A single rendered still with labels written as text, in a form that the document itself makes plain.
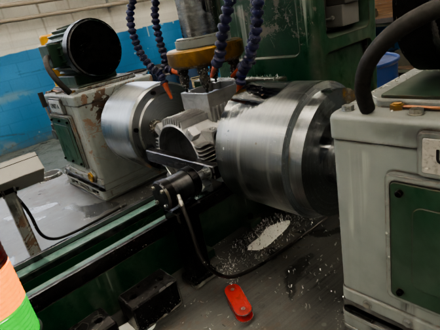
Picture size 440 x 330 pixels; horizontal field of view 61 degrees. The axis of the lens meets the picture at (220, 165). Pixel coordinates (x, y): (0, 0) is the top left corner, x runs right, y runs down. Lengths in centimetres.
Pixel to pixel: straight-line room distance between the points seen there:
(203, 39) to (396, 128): 50
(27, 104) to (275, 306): 583
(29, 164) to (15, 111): 534
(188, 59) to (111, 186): 61
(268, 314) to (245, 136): 32
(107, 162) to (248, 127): 70
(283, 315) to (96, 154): 79
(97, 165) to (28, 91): 510
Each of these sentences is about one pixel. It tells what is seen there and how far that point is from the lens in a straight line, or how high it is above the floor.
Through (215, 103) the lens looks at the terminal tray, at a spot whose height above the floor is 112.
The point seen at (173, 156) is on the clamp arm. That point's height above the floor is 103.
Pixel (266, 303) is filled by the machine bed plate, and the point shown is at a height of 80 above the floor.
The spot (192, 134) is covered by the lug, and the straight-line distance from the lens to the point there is 80.
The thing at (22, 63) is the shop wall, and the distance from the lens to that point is 631.
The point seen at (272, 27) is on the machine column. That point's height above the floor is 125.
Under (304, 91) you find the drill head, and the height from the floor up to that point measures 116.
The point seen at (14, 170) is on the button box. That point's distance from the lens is 96.
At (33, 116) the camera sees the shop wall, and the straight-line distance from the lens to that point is 635.
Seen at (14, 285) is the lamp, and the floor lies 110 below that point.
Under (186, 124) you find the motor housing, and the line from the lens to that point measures 83.
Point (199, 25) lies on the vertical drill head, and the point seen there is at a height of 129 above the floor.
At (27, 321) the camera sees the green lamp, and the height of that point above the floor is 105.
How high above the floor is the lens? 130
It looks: 22 degrees down
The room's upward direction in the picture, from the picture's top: 11 degrees counter-clockwise
